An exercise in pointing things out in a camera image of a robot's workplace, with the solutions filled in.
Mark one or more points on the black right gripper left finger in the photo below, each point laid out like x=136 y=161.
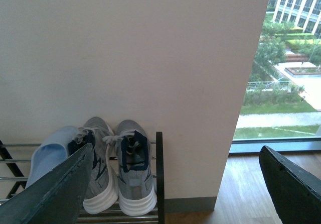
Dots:
x=56 y=197

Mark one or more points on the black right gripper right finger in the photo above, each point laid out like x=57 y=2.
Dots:
x=295 y=193

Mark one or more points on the grey knit sneaker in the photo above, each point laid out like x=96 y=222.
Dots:
x=102 y=191
x=137 y=195

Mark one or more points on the light blue slipper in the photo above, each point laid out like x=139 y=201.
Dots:
x=54 y=150

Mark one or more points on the black metal shoe rack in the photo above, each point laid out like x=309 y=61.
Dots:
x=115 y=215

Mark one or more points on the dark window frame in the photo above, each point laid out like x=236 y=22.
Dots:
x=295 y=144

